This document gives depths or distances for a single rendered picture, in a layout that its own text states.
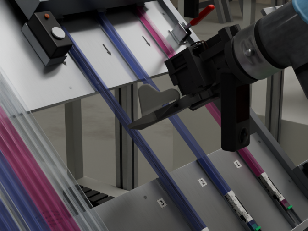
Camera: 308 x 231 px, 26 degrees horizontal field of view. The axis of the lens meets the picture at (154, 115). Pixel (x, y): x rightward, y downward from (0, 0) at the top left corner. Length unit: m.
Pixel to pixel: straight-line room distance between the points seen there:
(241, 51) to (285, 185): 0.45
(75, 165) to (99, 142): 2.17
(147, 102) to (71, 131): 0.68
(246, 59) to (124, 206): 0.30
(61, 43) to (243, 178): 0.41
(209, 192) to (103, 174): 2.26
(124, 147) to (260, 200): 0.48
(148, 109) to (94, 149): 2.75
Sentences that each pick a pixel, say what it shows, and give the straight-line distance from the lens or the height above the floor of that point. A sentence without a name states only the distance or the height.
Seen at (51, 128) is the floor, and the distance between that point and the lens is 4.12.
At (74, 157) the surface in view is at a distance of 1.67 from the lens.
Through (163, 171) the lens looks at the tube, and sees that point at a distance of 1.08.
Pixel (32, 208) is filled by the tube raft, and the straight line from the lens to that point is 0.93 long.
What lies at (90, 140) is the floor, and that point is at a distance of 3.88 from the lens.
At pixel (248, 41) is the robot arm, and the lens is 0.90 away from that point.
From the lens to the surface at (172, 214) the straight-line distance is 1.07.
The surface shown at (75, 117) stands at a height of 0.78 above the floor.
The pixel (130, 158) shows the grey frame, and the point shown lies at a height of 0.70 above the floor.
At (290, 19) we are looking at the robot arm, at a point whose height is 1.14.
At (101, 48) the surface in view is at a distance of 1.21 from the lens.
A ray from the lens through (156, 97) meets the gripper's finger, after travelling 0.98.
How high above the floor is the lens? 1.26
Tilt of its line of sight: 17 degrees down
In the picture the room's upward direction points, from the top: straight up
